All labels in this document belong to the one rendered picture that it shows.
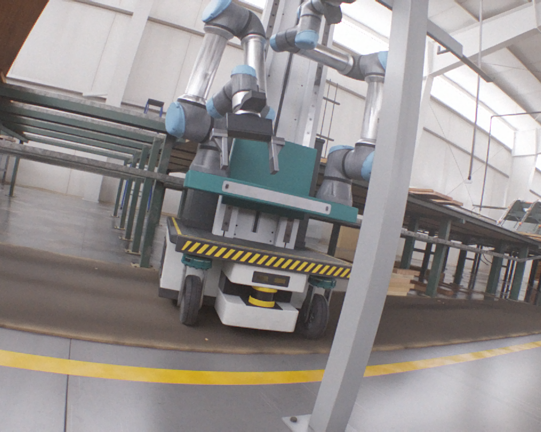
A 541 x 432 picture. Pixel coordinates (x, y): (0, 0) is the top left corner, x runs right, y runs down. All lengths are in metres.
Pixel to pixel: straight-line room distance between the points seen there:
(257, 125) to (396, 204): 0.45
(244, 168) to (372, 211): 0.83
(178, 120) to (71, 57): 7.36
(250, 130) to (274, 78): 0.72
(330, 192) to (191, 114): 0.60
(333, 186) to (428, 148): 11.39
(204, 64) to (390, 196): 0.83
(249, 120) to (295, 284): 0.59
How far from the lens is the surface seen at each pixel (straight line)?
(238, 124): 0.99
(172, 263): 1.44
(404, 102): 0.79
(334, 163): 1.49
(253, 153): 1.51
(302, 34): 1.28
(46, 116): 2.71
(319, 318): 1.41
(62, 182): 8.18
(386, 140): 0.77
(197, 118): 1.30
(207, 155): 1.34
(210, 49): 1.34
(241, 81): 1.07
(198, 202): 1.66
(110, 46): 8.63
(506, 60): 12.87
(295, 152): 1.56
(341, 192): 1.47
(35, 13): 1.20
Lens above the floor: 0.45
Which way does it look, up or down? 1 degrees down
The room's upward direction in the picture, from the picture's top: 12 degrees clockwise
